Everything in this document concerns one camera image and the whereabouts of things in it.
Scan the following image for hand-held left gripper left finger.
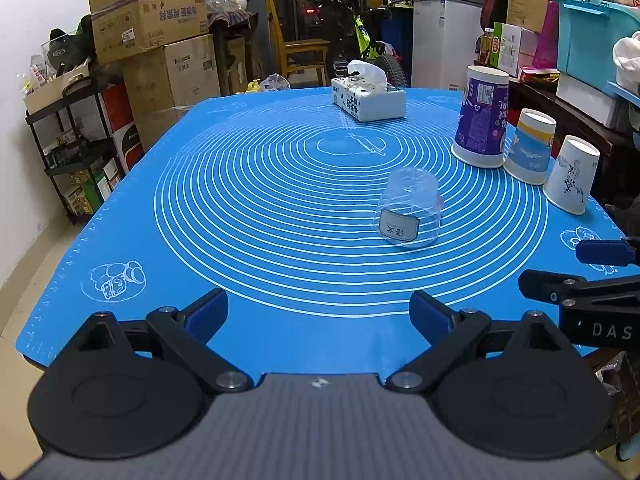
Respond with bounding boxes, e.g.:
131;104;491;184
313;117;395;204
50;287;253;394

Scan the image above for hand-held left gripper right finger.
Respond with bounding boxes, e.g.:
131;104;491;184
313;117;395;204
385;290;584;393

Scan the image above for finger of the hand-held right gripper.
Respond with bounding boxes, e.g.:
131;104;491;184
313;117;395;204
575;237;640;267
518;269;640;311

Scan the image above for clear plastic cup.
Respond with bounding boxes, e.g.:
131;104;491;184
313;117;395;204
374;167;445;249

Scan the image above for white ink-print paper cup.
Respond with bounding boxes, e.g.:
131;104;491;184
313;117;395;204
542;135;601;216

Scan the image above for yellow and blue paper cup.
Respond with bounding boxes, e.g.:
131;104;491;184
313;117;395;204
502;108;557;186

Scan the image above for tall purple paper cup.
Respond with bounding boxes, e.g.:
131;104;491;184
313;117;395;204
450;65;510;169

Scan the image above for blue silicone baking mat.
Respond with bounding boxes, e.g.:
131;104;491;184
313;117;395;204
14;85;629;377

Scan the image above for white storage box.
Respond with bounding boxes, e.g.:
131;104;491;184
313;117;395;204
556;73;627;129

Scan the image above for white cloth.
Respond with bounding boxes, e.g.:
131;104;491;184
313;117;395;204
612;31;640;89

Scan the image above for red and white box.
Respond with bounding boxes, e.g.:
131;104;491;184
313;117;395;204
99;85;146;172

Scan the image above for teal plastic storage bin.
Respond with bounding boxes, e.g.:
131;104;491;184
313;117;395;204
553;0;640;94

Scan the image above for pink bag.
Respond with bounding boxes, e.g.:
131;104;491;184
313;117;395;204
532;0;560;70

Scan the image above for white patterned tissue box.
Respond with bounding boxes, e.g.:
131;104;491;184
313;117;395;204
331;59;406;123

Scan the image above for green and white carton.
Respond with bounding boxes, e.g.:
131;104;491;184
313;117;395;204
489;22;524;79

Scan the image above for black shelf cart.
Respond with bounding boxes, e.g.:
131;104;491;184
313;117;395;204
25;76;147;226

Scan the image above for drink bottle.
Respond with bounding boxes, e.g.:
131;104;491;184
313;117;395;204
479;27;496;65

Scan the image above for clear plastic bag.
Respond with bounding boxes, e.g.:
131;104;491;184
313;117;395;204
259;73;292;92

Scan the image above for plain brown cardboard box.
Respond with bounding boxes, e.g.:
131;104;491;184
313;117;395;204
122;34;222;109

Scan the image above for white chest freezer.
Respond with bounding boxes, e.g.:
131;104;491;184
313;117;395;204
412;0;486;92

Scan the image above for shallow cardboard tray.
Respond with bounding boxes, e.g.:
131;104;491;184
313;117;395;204
23;62;92;115

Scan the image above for wooden chair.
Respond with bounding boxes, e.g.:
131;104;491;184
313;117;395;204
265;0;331;89

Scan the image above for black and green bicycle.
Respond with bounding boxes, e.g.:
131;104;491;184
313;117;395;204
295;0;412;89

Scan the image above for open printed cardboard box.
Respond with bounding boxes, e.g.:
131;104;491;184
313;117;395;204
87;0;209;66

